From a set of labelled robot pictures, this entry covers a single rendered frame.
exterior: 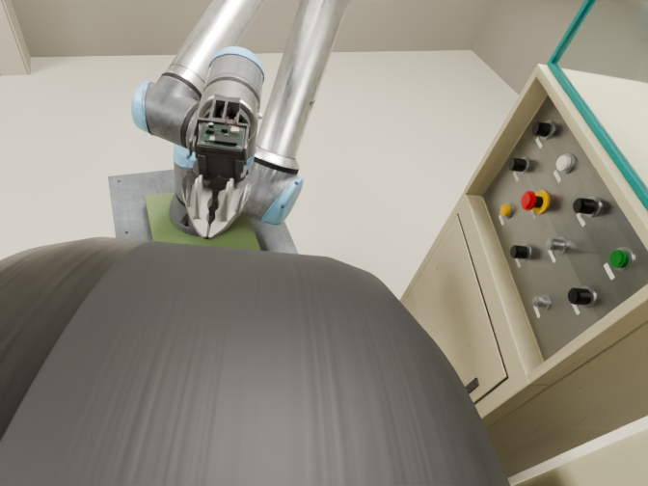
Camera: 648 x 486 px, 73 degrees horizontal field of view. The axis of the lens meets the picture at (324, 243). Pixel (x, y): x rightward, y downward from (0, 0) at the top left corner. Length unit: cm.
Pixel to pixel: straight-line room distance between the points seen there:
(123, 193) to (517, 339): 118
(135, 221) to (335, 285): 120
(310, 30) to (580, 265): 76
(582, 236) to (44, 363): 88
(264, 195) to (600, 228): 72
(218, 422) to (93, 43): 326
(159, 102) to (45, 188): 165
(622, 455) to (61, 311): 28
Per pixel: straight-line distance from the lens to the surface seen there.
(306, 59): 111
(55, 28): 335
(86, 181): 247
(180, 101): 87
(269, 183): 112
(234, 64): 75
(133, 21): 331
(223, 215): 56
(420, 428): 19
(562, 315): 97
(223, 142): 58
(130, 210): 145
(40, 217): 235
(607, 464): 30
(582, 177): 97
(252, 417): 18
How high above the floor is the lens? 165
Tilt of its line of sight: 49 degrees down
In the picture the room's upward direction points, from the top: 16 degrees clockwise
